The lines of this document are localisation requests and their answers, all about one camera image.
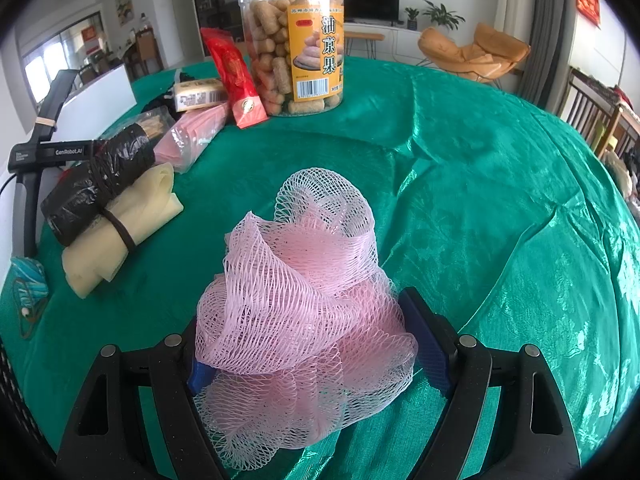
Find large leafy potted plant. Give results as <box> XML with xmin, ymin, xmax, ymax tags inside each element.
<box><xmin>422</xmin><ymin>0</ymin><xmax>466</xmax><ymax>32</ymax></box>

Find wooden bench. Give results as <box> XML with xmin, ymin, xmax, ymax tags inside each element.
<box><xmin>344</xmin><ymin>31</ymin><xmax>386</xmax><ymax>59</ymax></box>

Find clear packet of brown sticks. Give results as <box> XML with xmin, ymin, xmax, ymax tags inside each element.
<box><xmin>134</xmin><ymin>110</ymin><xmax>177</xmax><ymax>143</ymax></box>

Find white television cabinet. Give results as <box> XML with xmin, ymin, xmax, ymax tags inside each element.
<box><xmin>344</xmin><ymin>21</ymin><xmax>427</xmax><ymax>62</ymax></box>

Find pink cloths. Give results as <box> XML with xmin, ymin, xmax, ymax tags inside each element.
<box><xmin>152</xmin><ymin>102</ymin><xmax>231</xmax><ymax>175</ymax></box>

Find pink mesh bath sponge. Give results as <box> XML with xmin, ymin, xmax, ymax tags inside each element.
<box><xmin>192</xmin><ymin>167</ymin><xmax>419</xmax><ymax>471</ymax></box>

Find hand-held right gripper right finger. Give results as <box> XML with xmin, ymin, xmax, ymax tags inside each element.
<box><xmin>397</xmin><ymin>286</ymin><xmax>584</xmax><ymax>480</ymax></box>

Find beige soap box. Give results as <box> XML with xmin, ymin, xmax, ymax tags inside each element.
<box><xmin>172</xmin><ymin>77</ymin><xmax>229</xmax><ymax>113</ymax></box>

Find black display cabinet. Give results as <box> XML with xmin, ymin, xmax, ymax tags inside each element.
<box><xmin>188</xmin><ymin>0</ymin><xmax>246</xmax><ymax>57</ymax></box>

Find black trash bag roll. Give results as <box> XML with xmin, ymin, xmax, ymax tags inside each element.
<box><xmin>41</xmin><ymin>122</ymin><xmax>157</xmax><ymax>247</ymax></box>

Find clear snack jar yellow label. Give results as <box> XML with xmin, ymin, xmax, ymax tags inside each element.
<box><xmin>237</xmin><ymin>0</ymin><xmax>347</xmax><ymax>118</ymax></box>

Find white box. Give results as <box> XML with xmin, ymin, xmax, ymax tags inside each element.
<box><xmin>51</xmin><ymin>64</ymin><xmax>139</xmax><ymax>144</ymax></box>

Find red snack packet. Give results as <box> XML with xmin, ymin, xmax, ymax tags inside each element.
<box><xmin>200</xmin><ymin>27</ymin><xmax>269</xmax><ymax>129</ymax></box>

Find red wall poster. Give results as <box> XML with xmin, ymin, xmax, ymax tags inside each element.
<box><xmin>574</xmin><ymin>0</ymin><xmax>603</xmax><ymax>29</ymax></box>

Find black knitted sock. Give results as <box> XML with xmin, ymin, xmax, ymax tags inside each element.
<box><xmin>141</xmin><ymin>69</ymin><xmax>187</xmax><ymax>113</ymax></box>

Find black television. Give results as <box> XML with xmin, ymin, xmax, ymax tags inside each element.
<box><xmin>344</xmin><ymin>0</ymin><xmax>401</xmax><ymax>25</ymax></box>

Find grey curtain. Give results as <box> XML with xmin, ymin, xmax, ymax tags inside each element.
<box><xmin>517</xmin><ymin>0</ymin><xmax>577</xmax><ymax>113</ymax></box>

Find teal patterned pouch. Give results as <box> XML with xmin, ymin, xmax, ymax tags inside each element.
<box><xmin>9</xmin><ymin>256</ymin><xmax>51</xmax><ymax>341</ymax></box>

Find pale yellow cloth roll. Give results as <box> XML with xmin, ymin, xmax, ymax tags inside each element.
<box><xmin>61</xmin><ymin>162</ymin><xmax>184</xmax><ymax>300</ymax></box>

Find brown hair tie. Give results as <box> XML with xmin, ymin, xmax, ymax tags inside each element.
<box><xmin>101</xmin><ymin>207</ymin><xmax>139</xmax><ymax>252</ymax></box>

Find orange lounge chair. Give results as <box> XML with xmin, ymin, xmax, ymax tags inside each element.
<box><xmin>417</xmin><ymin>22</ymin><xmax>531</xmax><ymax>85</ymax></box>

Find dark wooden chair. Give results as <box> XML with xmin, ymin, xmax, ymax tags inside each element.
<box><xmin>556</xmin><ymin>66</ymin><xmax>640</xmax><ymax>162</ymax></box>

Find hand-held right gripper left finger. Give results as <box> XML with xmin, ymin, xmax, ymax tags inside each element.
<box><xmin>56</xmin><ymin>315</ymin><xmax>227</xmax><ymax>480</ymax></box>

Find green tablecloth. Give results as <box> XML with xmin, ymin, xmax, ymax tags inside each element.
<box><xmin>0</xmin><ymin>55</ymin><xmax>633</xmax><ymax>480</ymax></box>

